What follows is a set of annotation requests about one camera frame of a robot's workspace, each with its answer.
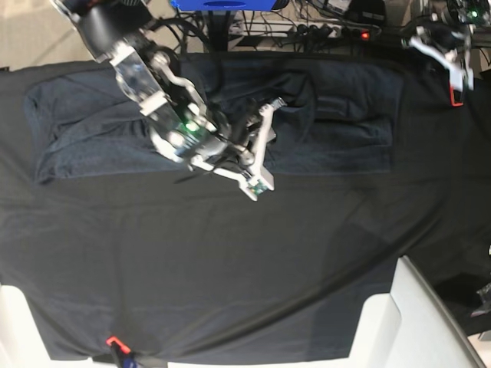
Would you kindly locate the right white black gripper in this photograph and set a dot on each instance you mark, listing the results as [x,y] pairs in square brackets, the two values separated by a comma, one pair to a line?
[243,158]

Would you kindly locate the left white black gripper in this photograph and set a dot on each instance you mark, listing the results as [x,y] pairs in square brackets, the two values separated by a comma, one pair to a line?
[450,47]

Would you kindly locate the dark grey T-shirt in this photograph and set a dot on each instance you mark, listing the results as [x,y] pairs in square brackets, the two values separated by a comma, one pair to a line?
[338,118]

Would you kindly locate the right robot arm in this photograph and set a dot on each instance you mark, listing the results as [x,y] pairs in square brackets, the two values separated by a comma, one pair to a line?
[185,128]

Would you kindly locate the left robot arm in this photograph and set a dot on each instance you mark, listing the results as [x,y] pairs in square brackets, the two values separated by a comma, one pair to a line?
[472,14]

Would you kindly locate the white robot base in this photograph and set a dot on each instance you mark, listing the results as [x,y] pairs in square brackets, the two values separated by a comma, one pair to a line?
[21,343]
[409,326]

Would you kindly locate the red black clamp right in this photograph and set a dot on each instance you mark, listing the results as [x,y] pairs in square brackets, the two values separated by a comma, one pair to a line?
[456,88]

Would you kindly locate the white power strip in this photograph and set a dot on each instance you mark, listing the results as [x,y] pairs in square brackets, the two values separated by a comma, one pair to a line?
[284,29]

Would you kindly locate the black table cloth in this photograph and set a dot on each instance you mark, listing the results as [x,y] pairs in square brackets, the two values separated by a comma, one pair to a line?
[192,271]

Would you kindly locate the blue box on stand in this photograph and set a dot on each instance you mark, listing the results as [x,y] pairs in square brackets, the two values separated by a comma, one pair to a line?
[223,5]

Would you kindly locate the red blue clamp bottom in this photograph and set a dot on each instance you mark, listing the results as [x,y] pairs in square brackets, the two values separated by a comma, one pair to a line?
[122,355]

